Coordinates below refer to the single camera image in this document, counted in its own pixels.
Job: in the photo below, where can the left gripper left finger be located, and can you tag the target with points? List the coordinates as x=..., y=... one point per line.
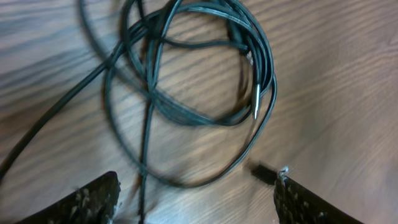
x=95, y=203

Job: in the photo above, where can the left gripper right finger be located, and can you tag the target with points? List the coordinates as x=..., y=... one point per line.
x=295, y=204

